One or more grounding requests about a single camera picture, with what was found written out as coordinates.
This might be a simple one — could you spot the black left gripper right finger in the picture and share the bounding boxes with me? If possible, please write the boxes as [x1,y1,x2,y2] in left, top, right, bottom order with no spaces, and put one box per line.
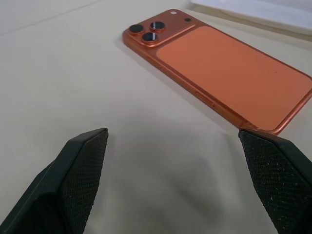
[238,128,312,234]

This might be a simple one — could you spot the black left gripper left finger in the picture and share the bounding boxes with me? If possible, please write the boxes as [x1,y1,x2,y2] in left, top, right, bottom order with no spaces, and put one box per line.
[0,127,109,234]

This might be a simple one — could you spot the orange smartphone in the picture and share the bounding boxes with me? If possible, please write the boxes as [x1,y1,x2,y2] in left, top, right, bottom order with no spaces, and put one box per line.
[122,9,312,136]

